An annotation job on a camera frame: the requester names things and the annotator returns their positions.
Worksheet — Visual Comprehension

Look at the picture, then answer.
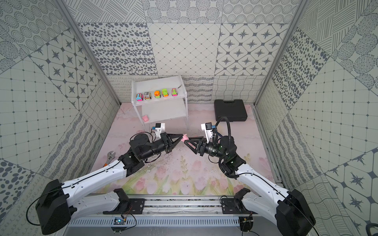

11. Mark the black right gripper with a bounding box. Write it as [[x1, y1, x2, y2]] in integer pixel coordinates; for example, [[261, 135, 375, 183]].
[[184, 136, 227, 160]]

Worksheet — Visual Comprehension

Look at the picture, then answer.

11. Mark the pink rubber pig toy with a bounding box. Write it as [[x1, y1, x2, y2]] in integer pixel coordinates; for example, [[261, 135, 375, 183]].
[[181, 134, 189, 142], [142, 115, 149, 123]]

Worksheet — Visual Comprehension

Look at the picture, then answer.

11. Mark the orange green toy dump truck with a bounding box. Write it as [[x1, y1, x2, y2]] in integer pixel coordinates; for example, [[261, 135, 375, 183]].
[[161, 89, 169, 97]]

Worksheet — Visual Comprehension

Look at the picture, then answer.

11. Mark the pink green toy truck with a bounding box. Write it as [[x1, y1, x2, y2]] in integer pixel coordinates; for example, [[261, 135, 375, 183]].
[[171, 88, 178, 96]]

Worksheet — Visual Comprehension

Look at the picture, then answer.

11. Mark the green orange toy mixer truck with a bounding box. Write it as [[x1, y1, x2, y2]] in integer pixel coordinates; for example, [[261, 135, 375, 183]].
[[154, 90, 161, 98]]

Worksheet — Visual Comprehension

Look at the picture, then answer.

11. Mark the pink teal toy truck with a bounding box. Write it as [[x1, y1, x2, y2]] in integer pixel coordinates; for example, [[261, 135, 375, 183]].
[[135, 93, 144, 101]]

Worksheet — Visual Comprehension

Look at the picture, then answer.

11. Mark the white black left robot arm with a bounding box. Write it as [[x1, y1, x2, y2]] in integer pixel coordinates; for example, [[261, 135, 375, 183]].
[[32, 132, 183, 235]]

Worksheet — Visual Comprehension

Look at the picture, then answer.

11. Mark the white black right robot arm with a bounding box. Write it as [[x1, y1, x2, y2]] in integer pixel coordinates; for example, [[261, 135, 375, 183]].
[[182, 117, 316, 236]]

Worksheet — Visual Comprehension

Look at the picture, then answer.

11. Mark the white two-tier shelf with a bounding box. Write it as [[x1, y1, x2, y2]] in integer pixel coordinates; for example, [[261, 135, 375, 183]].
[[131, 75, 189, 131]]

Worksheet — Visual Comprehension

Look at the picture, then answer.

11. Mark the black plastic tool case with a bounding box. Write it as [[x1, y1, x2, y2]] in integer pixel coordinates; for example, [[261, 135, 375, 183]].
[[214, 99, 248, 122]]

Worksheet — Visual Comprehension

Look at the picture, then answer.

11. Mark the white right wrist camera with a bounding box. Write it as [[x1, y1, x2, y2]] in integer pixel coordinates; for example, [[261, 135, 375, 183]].
[[201, 123, 213, 143]]

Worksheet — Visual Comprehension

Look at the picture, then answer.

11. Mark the orange handled adjustable wrench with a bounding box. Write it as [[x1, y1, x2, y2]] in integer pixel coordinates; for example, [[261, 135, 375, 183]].
[[103, 151, 116, 167]]

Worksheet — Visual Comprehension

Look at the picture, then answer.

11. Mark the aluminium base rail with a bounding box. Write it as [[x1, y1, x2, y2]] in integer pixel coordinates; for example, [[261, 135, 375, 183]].
[[68, 195, 259, 232]]

